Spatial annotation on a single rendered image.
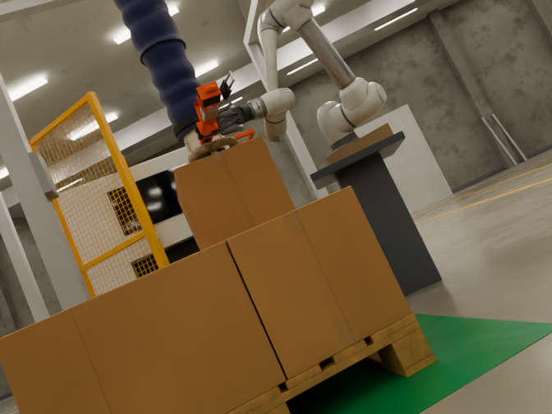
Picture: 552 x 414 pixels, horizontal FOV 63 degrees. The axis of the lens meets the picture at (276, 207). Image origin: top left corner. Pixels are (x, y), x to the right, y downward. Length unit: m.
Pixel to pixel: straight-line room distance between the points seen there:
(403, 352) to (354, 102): 1.42
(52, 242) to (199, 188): 1.63
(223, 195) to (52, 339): 0.91
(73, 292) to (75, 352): 2.01
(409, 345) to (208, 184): 1.00
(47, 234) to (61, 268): 0.24
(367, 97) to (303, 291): 1.37
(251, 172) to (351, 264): 0.77
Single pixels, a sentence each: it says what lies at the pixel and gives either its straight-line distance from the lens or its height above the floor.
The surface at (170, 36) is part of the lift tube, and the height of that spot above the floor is 1.61.
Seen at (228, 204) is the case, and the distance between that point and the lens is 1.86.
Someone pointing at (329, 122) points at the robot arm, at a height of 0.98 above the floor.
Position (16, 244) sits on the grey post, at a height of 1.75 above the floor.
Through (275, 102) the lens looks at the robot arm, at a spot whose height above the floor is 1.06.
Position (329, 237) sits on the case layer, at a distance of 1.28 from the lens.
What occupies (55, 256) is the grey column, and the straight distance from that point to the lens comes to 3.28.
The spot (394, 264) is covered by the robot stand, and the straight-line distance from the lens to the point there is 2.39.
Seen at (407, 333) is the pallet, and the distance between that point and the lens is 1.35.
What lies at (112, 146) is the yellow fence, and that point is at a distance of 3.45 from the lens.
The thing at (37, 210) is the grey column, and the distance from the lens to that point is 3.36.
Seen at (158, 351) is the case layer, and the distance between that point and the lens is 1.22.
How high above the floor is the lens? 0.44
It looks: 6 degrees up
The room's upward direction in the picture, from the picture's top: 25 degrees counter-clockwise
